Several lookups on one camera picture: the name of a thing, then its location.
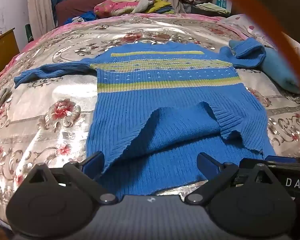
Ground orange strap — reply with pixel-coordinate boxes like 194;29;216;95
210;0;300;100

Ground pink floral folded quilt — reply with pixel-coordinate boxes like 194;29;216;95
94;0;154;18

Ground light green folded cloth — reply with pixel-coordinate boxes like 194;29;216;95
195;2;230;15

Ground wooden bedside cabinet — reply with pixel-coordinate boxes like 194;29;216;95
0;28;20;72

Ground silver floral bedspread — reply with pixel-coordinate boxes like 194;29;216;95
0;12;300;223

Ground white floral pillow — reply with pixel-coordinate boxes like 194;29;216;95
217;13;300;63

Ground blue striped knit sweater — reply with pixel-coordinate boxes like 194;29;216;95
14;38;274;197

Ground blue crumpled cloth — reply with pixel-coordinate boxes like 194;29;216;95
64;11;98;25

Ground beige curtain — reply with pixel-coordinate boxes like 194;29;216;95
27;0;55;39

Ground yellow green folded clothes stack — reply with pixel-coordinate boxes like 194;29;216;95
144;0;174;14

